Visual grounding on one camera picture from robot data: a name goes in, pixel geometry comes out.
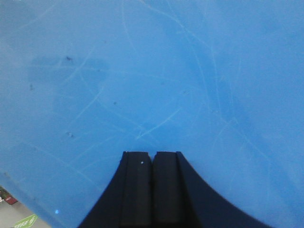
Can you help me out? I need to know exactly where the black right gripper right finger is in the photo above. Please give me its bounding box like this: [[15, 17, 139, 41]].
[[152, 152, 268, 228]]

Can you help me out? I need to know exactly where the green floor sign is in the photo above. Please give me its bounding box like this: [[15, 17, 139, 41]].
[[13, 214, 38, 228]]

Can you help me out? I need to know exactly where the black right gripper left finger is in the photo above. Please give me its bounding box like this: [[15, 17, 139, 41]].
[[79, 152, 152, 228]]

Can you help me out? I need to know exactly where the blue door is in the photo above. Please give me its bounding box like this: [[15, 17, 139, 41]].
[[0, 0, 304, 228]]

